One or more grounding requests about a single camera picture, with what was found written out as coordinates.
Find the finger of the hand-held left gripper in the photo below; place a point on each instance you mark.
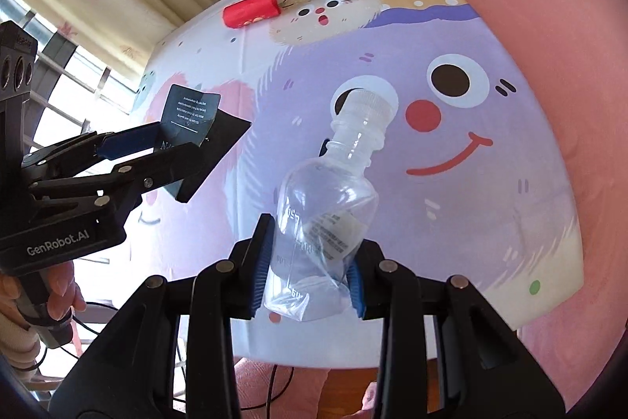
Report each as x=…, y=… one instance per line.
x=157, y=173
x=127, y=141

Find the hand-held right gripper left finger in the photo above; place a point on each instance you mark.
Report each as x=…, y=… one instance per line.
x=260, y=271

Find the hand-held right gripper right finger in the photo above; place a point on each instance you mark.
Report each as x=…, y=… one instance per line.
x=355, y=295

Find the black packaging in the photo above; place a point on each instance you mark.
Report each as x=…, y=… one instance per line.
x=206, y=129

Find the clear plastic bottle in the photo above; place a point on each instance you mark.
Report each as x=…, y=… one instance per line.
x=324, y=213

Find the person's left hand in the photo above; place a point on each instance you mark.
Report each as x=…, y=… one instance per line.
x=64, y=291

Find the person's right leg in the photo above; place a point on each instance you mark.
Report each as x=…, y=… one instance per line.
x=314, y=394

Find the cartoon printed tablecloth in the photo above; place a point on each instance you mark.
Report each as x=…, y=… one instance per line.
x=441, y=227

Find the window with metal grille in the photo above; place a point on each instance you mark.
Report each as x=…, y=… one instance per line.
x=64, y=51

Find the red packet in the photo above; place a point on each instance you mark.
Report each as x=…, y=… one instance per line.
x=252, y=9

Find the pink bed sheet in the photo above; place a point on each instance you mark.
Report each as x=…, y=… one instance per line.
x=564, y=80

